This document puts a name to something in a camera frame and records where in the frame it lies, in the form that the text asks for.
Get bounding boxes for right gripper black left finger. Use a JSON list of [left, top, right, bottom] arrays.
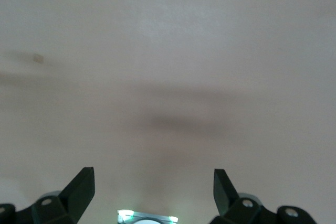
[[0, 167, 95, 224]]

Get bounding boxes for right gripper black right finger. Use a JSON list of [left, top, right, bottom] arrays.
[[209, 168, 316, 224]]

